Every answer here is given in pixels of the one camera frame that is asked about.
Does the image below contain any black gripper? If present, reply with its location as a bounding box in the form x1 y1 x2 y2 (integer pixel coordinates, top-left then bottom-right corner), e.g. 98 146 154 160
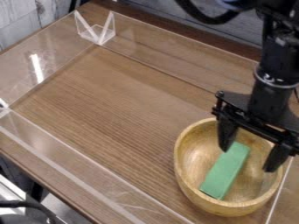
212 80 299 172

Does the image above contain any green rectangular block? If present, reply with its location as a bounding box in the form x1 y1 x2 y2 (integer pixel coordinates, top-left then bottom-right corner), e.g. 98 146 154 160
198 142 249 200

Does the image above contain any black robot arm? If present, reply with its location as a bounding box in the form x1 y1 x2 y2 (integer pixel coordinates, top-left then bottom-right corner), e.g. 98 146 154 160
212 0 299 172

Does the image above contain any brown wooden bowl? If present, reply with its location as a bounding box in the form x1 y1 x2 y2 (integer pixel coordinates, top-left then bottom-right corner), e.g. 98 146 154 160
173 118 282 217

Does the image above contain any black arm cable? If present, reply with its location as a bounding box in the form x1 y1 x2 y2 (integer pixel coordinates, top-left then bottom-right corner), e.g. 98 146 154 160
173 0 249 25

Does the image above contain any clear acrylic corner bracket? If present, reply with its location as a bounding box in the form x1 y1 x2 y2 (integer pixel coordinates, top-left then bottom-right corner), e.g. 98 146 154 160
73 10 116 46

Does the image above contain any clear acrylic tray wall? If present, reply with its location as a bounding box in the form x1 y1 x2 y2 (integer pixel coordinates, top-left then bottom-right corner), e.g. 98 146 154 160
0 3 299 224

